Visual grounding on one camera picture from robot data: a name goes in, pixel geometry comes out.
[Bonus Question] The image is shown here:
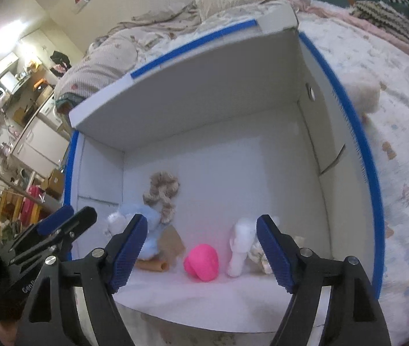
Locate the light blue fluffy scrunchie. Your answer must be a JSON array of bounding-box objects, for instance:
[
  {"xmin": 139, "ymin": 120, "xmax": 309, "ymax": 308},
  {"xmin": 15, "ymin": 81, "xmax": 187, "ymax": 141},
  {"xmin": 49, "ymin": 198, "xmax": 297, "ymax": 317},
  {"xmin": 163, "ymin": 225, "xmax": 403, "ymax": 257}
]
[{"xmin": 104, "ymin": 203, "xmax": 162, "ymax": 260}]

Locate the orange foam tube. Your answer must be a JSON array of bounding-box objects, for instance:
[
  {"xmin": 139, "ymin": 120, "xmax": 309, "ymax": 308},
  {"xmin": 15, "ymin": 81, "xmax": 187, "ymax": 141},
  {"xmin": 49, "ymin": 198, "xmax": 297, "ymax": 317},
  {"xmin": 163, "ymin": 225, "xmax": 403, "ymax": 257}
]
[{"xmin": 135, "ymin": 259, "xmax": 169, "ymax": 272}]

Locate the cream satin scrunchie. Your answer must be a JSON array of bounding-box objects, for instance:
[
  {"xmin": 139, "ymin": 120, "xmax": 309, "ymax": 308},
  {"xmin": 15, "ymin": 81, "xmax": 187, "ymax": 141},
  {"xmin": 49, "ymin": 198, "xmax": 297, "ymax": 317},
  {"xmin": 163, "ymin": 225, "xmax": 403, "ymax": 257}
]
[{"xmin": 247, "ymin": 238, "xmax": 273, "ymax": 274}]

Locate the blue and white cardboard box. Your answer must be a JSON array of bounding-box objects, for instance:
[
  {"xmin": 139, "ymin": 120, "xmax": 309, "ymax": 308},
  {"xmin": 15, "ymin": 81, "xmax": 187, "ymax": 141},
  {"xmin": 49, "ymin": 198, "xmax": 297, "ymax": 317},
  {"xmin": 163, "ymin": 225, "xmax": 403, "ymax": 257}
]
[{"xmin": 63, "ymin": 5, "xmax": 386, "ymax": 334}]

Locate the cream fluffy plush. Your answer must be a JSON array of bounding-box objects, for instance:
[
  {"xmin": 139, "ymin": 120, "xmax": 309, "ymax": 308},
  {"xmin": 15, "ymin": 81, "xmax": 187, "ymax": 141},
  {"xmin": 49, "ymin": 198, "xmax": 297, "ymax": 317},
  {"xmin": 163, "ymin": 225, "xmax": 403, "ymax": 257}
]
[{"xmin": 338, "ymin": 71, "xmax": 380, "ymax": 116}]

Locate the cardboard box on floor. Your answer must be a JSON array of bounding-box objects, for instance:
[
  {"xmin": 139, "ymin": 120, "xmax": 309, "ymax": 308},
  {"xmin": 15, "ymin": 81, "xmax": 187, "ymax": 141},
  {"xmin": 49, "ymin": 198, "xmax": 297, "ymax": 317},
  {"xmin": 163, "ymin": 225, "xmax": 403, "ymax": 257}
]
[{"xmin": 40, "ymin": 169, "xmax": 65, "ymax": 200}]

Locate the yellow wooden chair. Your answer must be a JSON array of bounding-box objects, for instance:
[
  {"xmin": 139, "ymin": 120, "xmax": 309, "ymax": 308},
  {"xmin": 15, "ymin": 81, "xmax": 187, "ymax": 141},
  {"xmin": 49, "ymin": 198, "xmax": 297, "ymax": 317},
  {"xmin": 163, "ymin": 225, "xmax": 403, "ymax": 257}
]
[{"xmin": 0, "ymin": 190, "xmax": 24, "ymax": 236}]

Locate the white kitchen cabinet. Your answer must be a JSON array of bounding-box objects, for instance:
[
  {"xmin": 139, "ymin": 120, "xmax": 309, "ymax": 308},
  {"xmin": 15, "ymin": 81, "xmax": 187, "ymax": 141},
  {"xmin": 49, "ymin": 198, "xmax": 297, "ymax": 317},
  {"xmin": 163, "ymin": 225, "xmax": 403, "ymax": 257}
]
[{"xmin": 11, "ymin": 95, "xmax": 70, "ymax": 178}]

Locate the grey patterned blanket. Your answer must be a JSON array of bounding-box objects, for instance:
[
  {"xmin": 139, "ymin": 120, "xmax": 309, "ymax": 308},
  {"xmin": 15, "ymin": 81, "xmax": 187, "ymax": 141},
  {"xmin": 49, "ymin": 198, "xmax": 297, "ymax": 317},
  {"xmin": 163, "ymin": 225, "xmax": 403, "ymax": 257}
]
[{"xmin": 53, "ymin": 0, "xmax": 313, "ymax": 109}]

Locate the black white striped cloth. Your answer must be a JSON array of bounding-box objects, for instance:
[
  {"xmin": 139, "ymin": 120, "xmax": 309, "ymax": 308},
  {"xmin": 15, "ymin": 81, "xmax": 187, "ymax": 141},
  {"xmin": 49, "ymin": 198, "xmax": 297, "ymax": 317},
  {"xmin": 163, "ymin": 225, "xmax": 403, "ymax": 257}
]
[{"xmin": 351, "ymin": 0, "xmax": 409, "ymax": 44}]

